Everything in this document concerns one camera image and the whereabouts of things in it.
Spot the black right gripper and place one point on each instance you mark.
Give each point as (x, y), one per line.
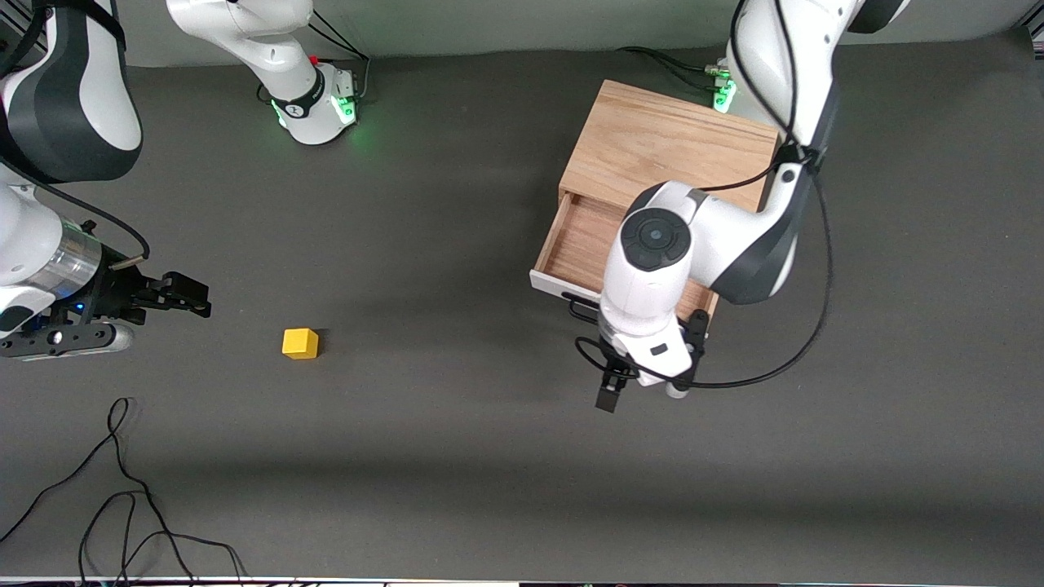
(117, 295)

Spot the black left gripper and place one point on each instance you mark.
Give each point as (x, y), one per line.
(610, 390)

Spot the yellow wooden cube block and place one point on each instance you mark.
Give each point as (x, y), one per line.
(300, 344)

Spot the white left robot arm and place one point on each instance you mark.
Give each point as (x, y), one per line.
(652, 285)

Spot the light wooden drawer cabinet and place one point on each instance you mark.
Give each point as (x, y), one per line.
(652, 147)

